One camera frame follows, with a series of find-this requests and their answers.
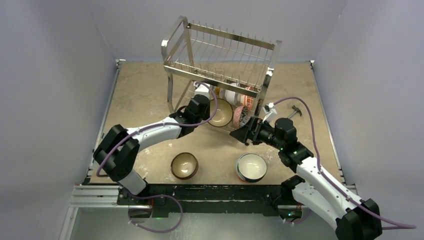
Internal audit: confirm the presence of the patterned bowl under brown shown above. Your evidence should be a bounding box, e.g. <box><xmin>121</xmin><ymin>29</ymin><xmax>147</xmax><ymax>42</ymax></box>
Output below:
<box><xmin>170</xmin><ymin>152</ymin><xmax>199</xmax><ymax>180</ymax></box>

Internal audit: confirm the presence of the white blue-rimmed bowl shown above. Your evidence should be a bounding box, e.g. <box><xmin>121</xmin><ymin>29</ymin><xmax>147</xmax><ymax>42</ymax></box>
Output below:
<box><xmin>235</xmin><ymin>153</ymin><xmax>268</xmax><ymax>183</ymax></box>

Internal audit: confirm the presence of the steel two-tier dish rack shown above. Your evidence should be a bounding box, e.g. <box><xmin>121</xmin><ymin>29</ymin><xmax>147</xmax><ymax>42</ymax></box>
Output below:
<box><xmin>161</xmin><ymin>16</ymin><xmax>282</xmax><ymax>117</ymax></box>

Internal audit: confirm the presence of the orange patterned bowl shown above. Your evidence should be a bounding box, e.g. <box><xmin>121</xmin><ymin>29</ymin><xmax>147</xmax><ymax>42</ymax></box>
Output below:
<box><xmin>239</xmin><ymin>94</ymin><xmax>254</xmax><ymax>110</ymax></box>

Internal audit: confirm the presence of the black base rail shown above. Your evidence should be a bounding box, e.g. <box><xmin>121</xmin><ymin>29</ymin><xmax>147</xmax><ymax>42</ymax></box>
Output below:
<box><xmin>117</xmin><ymin>183</ymin><xmax>308</xmax><ymax>222</ymax></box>

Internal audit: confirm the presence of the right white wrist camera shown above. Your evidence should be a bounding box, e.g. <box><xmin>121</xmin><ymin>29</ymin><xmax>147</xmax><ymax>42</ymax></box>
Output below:
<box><xmin>262</xmin><ymin>102</ymin><xmax>278</xmax><ymax>124</ymax></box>

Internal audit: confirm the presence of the brown glazed bowl stack top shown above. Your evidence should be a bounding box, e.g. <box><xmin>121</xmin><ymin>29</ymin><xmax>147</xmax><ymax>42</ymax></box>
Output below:
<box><xmin>208</xmin><ymin>98</ymin><xmax>233</xmax><ymax>127</ymax></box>

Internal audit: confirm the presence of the aluminium frame rail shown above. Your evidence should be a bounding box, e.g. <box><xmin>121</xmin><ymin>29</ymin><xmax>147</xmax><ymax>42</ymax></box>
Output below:
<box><xmin>67</xmin><ymin>184</ymin><xmax>362</xmax><ymax>210</ymax></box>

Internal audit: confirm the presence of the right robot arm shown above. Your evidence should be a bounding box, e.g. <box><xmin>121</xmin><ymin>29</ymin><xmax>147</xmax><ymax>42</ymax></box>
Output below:
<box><xmin>230</xmin><ymin>117</ymin><xmax>383</xmax><ymax>240</ymax></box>

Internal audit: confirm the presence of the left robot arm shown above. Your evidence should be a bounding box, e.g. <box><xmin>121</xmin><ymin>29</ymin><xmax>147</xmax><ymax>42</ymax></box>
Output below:
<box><xmin>93</xmin><ymin>94</ymin><xmax>211</xmax><ymax>205</ymax></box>

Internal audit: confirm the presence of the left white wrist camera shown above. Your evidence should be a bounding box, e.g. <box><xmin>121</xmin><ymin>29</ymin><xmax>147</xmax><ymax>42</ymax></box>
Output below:
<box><xmin>193</xmin><ymin>83</ymin><xmax>211</xmax><ymax>99</ymax></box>

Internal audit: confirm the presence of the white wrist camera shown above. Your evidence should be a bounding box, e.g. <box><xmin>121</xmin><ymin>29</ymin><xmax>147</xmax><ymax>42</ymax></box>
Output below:
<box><xmin>262</xmin><ymin>102</ymin><xmax>278</xmax><ymax>124</ymax></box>
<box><xmin>193</xmin><ymin>83</ymin><xmax>211</xmax><ymax>99</ymax></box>

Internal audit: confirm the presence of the small black hammer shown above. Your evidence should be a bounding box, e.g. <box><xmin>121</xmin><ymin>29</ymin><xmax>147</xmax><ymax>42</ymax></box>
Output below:
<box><xmin>287</xmin><ymin>105</ymin><xmax>303</xmax><ymax>119</ymax></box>

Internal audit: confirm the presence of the black leaf patterned bowl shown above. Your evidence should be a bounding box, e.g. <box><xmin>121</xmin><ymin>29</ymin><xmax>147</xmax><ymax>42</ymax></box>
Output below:
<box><xmin>232</xmin><ymin>105</ymin><xmax>249</xmax><ymax>129</ymax></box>

